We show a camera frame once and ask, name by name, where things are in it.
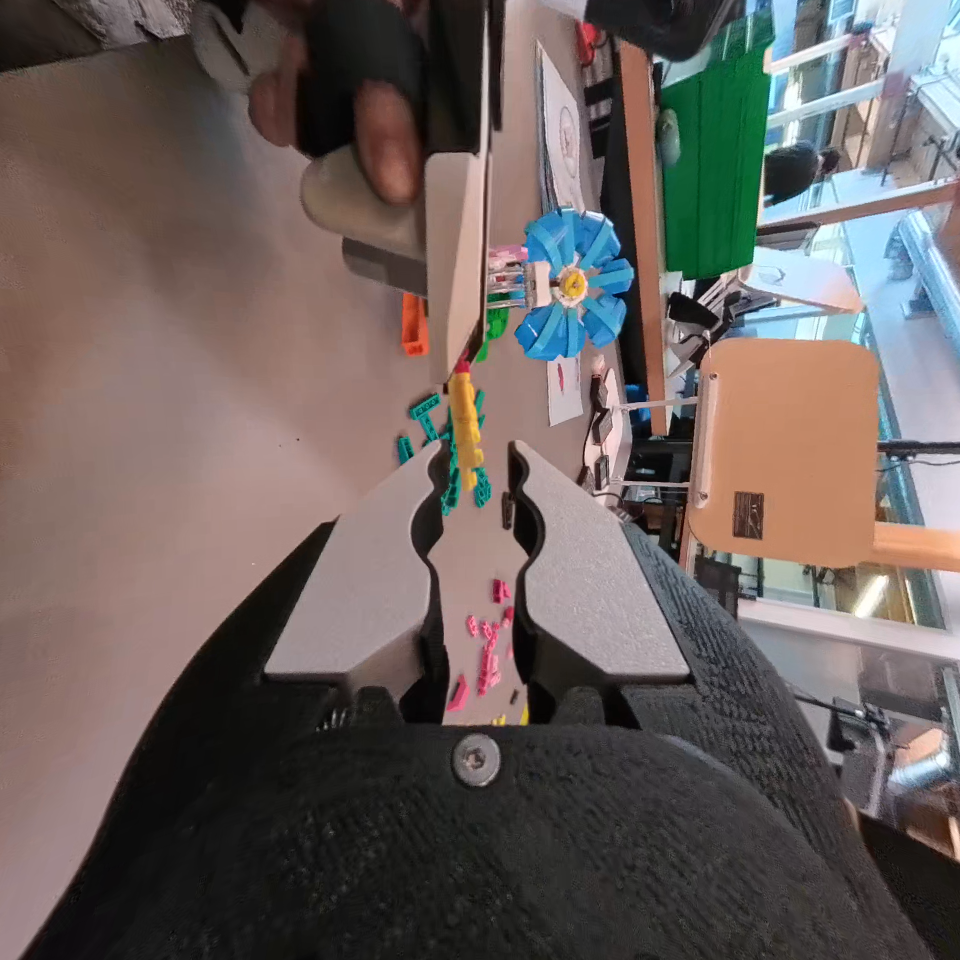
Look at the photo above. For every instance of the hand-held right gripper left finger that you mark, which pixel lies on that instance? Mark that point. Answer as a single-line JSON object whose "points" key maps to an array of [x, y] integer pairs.
{"points": [[352, 600]]}

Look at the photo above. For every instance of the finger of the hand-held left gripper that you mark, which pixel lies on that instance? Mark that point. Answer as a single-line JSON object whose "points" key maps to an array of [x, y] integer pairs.
{"points": [[457, 247]]}

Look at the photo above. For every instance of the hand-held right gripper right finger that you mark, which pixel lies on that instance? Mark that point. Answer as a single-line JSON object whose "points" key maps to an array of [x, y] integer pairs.
{"points": [[592, 600]]}

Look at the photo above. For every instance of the blue lego flower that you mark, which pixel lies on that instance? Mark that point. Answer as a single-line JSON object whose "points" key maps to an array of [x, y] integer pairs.
{"points": [[555, 240]]}

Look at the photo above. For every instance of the pile of lime green lego pieces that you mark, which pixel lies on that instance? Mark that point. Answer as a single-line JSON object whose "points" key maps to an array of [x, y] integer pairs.
{"points": [[495, 326]]}

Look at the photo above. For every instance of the orange lego brick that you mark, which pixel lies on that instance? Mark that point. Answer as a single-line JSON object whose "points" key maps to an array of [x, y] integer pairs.
{"points": [[415, 326]]}

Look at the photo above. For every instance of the pile of pink lego pieces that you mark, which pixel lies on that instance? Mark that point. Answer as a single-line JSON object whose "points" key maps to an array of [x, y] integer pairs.
{"points": [[487, 660]]}

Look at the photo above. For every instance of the small black lego piece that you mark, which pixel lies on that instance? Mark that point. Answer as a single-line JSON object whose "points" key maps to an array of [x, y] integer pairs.
{"points": [[507, 510]]}

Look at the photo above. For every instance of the pile of teal lego pieces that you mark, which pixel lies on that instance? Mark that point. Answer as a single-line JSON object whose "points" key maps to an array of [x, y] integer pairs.
{"points": [[427, 409]]}

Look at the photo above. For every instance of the pile of yellow lego pieces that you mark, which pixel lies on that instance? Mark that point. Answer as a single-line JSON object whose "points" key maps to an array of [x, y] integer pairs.
{"points": [[463, 420]]}

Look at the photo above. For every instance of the person's left hand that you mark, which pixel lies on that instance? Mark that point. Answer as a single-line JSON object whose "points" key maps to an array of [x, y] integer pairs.
{"points": [[390, 150]]}

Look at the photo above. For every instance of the white instruction booklet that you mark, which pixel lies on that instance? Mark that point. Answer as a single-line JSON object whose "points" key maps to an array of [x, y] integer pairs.
{"points": [[559, 127]]}

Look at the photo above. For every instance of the small red object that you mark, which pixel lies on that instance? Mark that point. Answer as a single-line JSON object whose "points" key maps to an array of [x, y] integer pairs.
{"points": [[586, 41]]}

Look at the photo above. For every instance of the small black device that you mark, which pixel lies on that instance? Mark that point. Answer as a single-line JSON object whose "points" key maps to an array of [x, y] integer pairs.
{"points": [[600, 424]]}

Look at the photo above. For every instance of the small paper with red print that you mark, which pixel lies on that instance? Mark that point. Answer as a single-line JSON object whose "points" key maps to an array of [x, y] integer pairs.
{"points": [[566, 397]]}

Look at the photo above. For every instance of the black bag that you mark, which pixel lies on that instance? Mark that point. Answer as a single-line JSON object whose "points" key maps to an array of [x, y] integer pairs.
{"points": [[660, 30]]}

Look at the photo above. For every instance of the black and white gadget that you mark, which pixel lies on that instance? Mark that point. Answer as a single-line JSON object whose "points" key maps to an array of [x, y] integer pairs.
{"points": [[690, 307]]}

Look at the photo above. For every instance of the wooden chair with metal legs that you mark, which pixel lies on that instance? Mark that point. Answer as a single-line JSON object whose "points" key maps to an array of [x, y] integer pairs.
{"points": [[787, 450]]}

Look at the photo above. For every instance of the silver ventilation duct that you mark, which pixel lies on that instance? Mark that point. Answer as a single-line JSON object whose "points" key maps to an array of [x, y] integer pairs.
{"points": [[930, 262]]}

